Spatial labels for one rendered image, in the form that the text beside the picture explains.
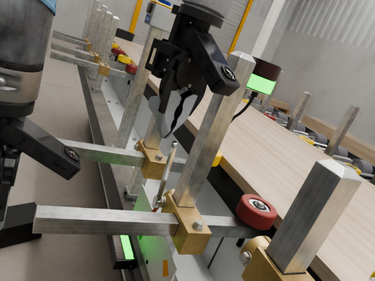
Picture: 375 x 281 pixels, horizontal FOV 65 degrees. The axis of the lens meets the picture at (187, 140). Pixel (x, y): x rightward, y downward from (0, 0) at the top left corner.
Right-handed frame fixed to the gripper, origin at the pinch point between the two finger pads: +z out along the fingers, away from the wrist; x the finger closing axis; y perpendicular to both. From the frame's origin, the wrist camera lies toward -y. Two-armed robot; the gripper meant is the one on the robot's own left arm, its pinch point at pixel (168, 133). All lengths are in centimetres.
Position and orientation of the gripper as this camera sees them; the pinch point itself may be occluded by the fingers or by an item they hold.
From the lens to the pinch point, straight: 51.1
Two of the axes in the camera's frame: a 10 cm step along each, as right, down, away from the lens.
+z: -3.5, 8.8, 3.2
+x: -6.9, -0.1, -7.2
